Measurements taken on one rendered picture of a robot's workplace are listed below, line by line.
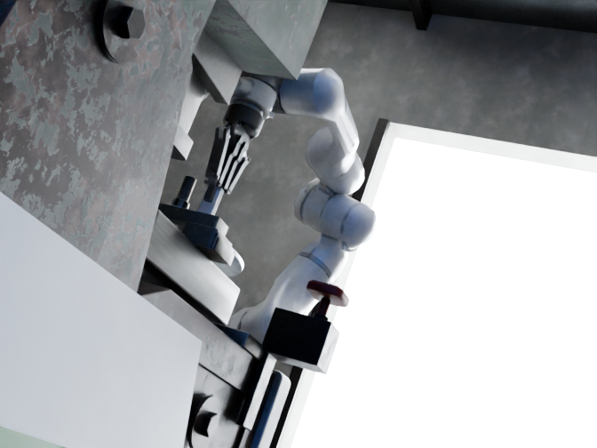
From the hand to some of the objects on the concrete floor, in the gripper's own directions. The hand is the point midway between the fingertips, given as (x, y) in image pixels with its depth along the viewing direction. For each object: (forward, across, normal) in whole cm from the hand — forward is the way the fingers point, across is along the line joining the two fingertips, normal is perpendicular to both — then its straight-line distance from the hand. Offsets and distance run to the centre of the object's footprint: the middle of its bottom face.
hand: (210, 204), depth 163 cm
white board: (+90, -62, -35) cm, 115 cm away
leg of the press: (+90, -49, -28) cm, 106 cm away
